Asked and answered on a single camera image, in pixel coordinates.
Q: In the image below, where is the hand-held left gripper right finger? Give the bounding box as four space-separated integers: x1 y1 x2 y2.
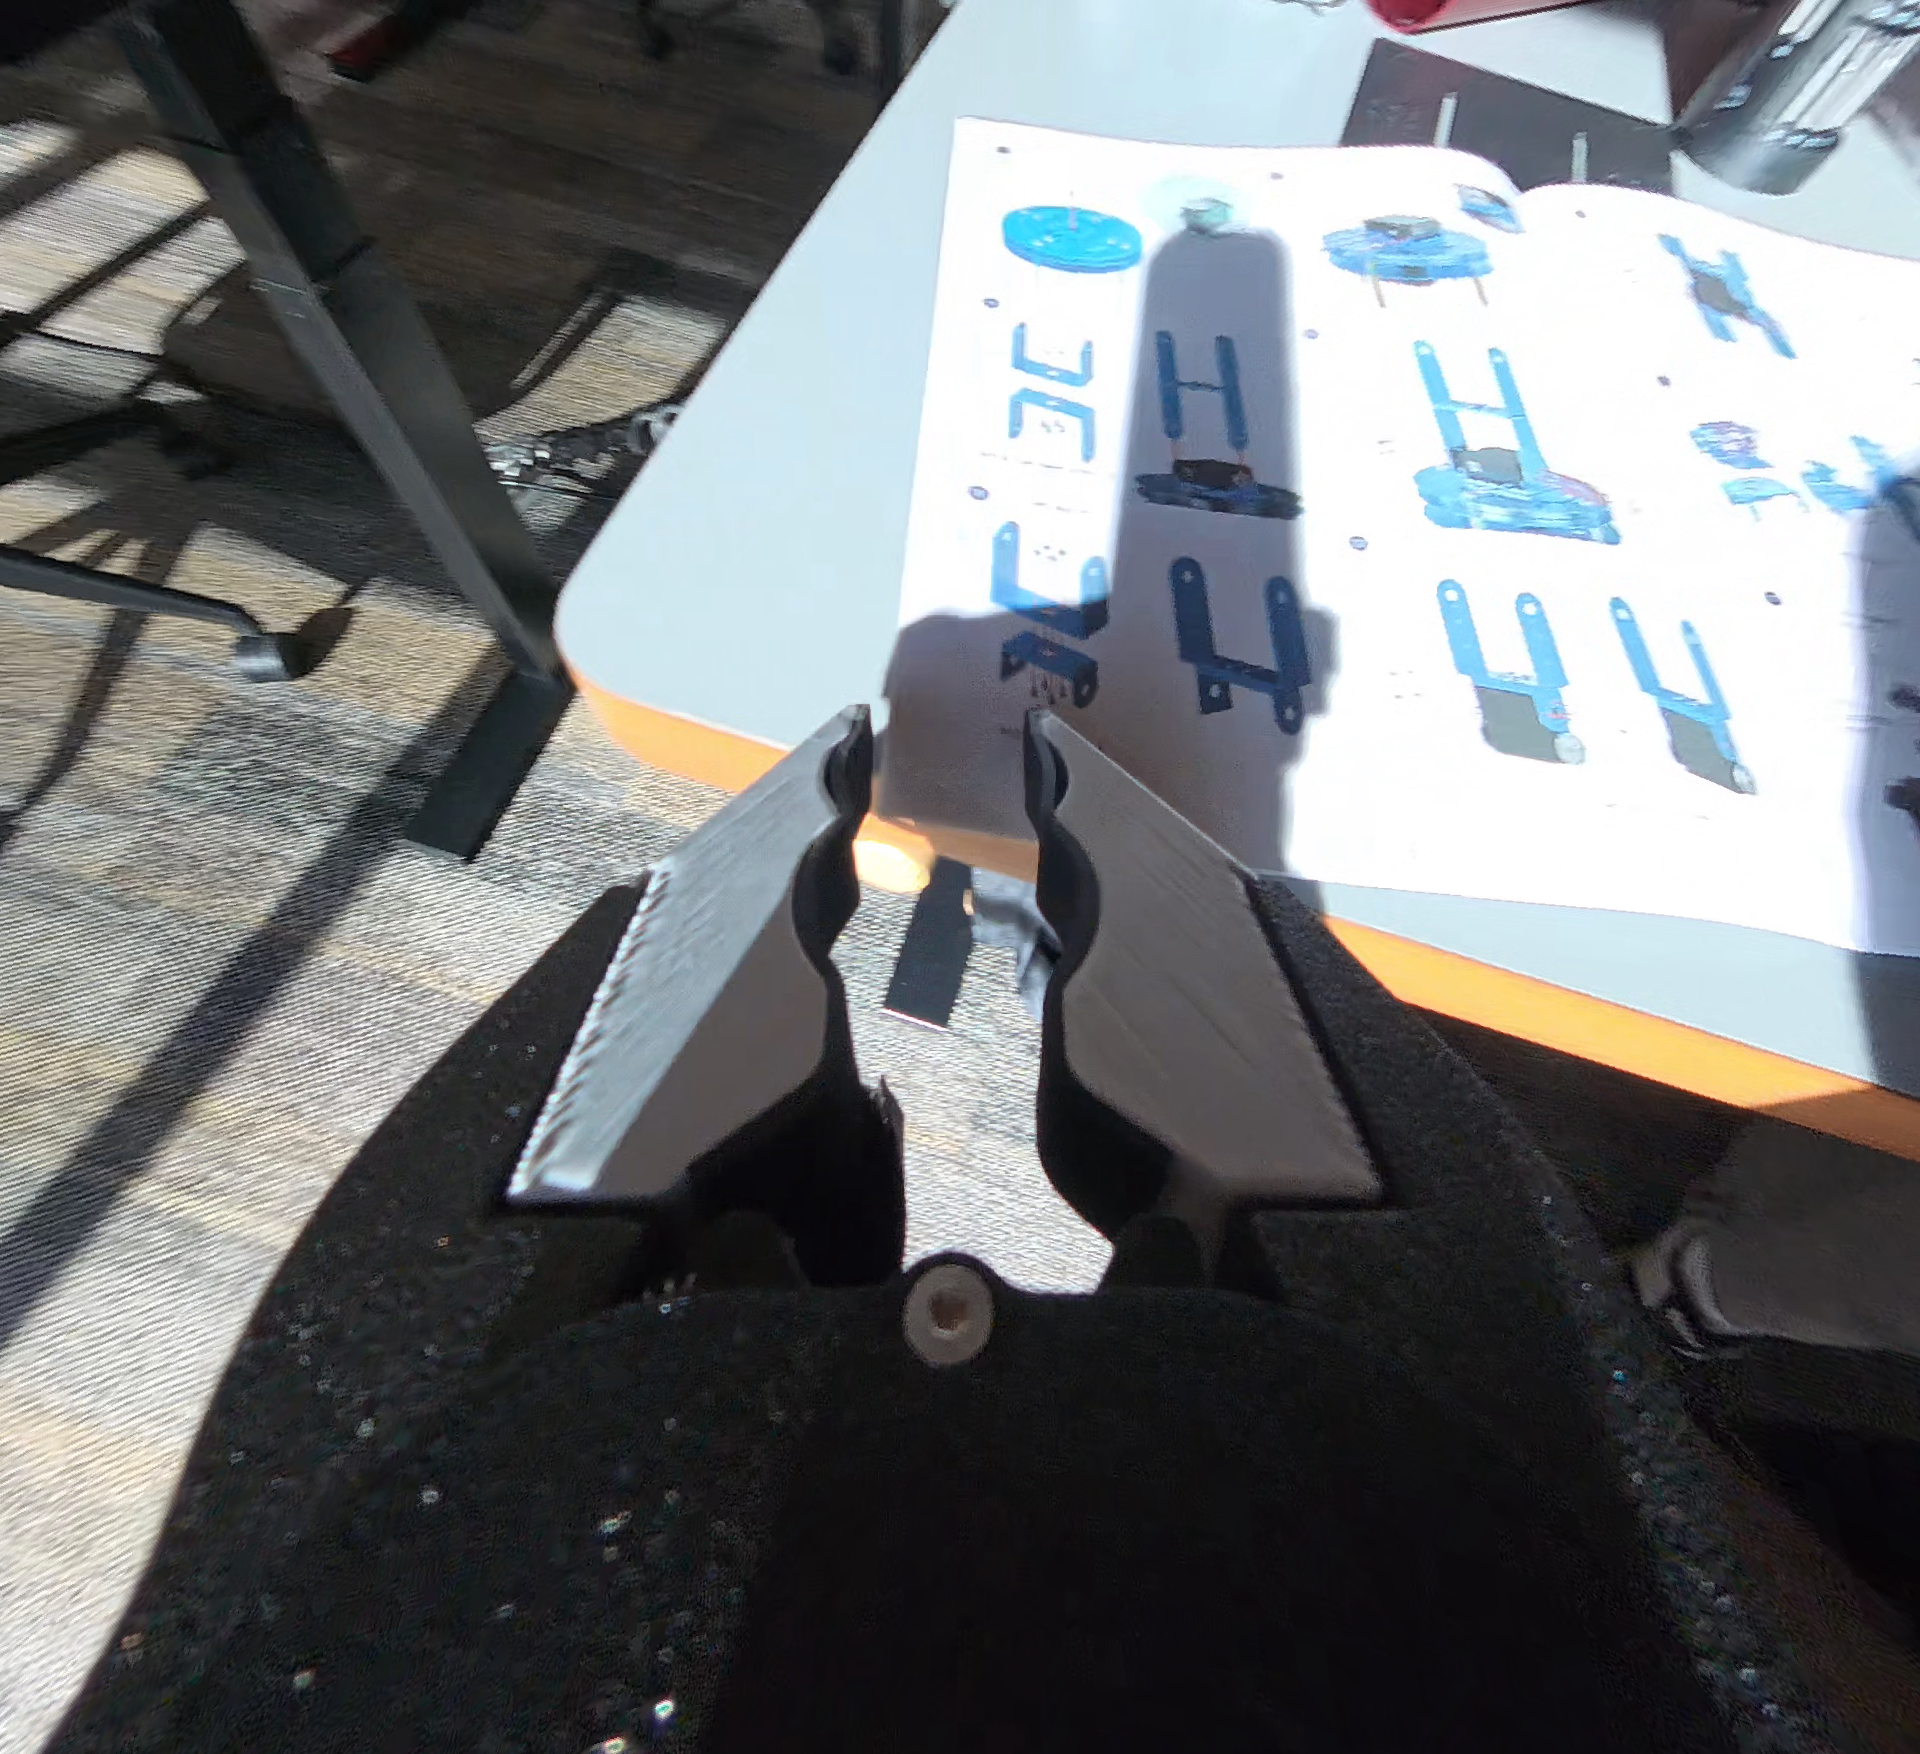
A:
1026 708 1388 1231

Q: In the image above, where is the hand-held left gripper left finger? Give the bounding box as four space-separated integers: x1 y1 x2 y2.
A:
508 704 910 1209

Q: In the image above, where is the grey desk with orange edge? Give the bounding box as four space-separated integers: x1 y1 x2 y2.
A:
554 0 1920 1166

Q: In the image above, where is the wooden desk with black legs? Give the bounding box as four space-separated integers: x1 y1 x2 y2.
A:
0 0 579 864

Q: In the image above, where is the printed instruction sheet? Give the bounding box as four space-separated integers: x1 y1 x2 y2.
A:
876 116 1920 960

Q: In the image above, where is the person's left leg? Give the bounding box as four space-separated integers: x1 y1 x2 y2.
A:
1625 1122 1920 1369

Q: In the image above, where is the grey office chair base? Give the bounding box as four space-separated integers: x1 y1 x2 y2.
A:
0 315 309 686

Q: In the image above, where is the black flat sheet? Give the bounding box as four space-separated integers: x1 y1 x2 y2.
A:
1340 36 1677 199

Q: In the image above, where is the dark cable bundle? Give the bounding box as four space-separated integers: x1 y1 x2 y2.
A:
474 411 687 490

